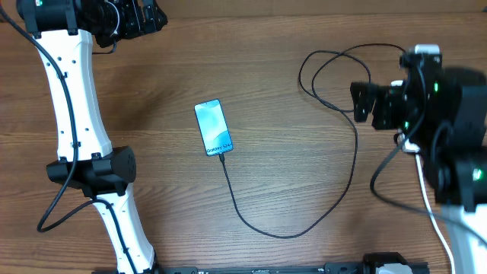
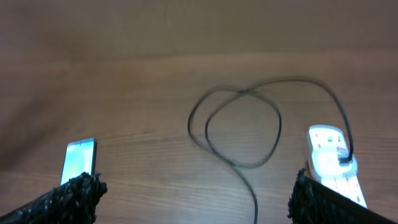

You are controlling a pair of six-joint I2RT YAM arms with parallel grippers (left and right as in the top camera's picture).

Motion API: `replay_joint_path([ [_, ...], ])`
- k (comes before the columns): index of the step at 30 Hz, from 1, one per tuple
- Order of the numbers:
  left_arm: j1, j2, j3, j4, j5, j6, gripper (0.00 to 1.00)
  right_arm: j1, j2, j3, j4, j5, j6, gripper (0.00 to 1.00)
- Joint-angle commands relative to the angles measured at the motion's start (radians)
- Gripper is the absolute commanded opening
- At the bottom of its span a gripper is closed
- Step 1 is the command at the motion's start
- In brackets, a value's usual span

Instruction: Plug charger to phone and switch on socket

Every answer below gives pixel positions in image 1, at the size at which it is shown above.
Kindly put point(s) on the blue Galaxy smartphone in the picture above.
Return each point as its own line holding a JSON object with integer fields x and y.
{"x": 213, "y": 128}

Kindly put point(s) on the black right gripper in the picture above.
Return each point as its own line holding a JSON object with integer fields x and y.
{"x": 381, "y": 102}

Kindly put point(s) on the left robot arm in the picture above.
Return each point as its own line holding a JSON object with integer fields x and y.
{"x": 65, "y": 33}

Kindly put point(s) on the white power strip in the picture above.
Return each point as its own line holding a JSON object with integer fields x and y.
{"x": 407, "y": 147}

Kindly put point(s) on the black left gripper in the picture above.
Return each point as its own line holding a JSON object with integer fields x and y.
{"x": 136, "y": 27}

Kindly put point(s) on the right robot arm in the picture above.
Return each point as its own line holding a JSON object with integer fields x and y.
{"x": 441, "y": 110}

